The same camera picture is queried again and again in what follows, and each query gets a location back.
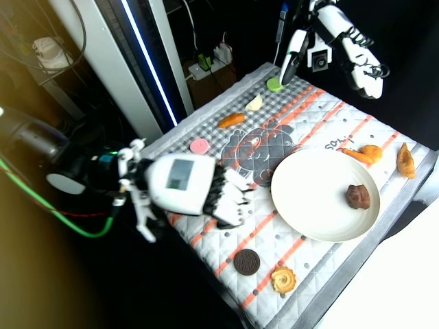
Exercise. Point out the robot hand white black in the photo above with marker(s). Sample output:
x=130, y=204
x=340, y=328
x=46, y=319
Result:
x=178, y=185
x=356, y=51

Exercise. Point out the brown chocolate pastry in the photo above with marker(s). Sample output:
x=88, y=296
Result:
x=357, y=196

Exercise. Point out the cream round plate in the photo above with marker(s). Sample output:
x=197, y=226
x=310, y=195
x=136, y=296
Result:
x=315, y=205

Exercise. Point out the pink round toy disc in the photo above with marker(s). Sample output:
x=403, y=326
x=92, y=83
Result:
x=200, y=146

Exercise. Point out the orange toy fried piece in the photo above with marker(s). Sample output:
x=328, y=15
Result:
x=231, y=120

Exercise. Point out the green round toy disc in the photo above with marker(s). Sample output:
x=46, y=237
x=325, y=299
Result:
x=273, y=85

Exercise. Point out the brown cardboard box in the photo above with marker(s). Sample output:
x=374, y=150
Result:
x=212, y=90

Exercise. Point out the dark chocolate sandwich cookie toy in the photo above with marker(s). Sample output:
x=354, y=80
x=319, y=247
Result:
x=247, y=262

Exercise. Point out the orange toy chicken drumstick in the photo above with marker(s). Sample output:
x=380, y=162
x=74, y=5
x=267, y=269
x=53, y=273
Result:
x=368, y=154

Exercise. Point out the white toy dumpling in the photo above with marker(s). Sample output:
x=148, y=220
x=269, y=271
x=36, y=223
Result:
x=254, y=103

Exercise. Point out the white power strip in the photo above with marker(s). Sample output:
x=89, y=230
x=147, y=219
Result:
x=199, y=70

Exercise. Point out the golden toy fried pastry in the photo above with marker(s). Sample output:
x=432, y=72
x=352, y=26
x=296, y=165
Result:
x=406, y=161

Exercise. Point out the green plug adapter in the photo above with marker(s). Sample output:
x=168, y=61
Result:
x=204, y=61

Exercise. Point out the white pillar with blue light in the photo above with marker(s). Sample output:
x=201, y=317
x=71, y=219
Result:
x=123, y=68

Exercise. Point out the white plug adapter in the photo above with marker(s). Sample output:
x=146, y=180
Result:
x=223, y=52

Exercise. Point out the yellow flower biscuit toy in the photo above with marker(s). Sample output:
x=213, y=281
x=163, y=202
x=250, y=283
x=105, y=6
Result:
x=283, y=279

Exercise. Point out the grey quilt with bear print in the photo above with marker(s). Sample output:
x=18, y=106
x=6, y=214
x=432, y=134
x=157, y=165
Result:
x=308, y=274

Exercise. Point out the white bundled cloth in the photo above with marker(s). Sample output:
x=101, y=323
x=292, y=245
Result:
x=51, y=52

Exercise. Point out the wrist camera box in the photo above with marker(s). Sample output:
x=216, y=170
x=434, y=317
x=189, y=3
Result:
x=320, y=61

